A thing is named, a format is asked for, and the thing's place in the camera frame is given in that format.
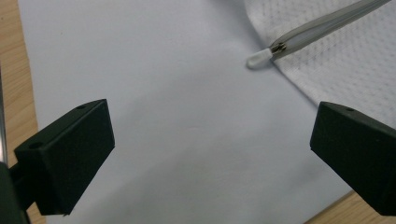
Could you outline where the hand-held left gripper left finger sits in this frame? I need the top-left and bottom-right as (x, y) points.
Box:
(13, 98), (116, 217)

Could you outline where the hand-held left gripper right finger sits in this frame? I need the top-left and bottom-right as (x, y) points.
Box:
(310, 101), (396, 217)

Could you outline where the white mesh cloth with zipper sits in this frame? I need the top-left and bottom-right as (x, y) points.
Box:
(244, 0), (396, 130)

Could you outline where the zipper slider with pull tab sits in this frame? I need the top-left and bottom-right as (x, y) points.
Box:
(246, 41), (289, 70)

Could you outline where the thin metal bar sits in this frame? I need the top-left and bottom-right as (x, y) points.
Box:
(0, 62), (7, 166)

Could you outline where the white table sheet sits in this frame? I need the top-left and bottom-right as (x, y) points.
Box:
(17, 0), (354, 224)

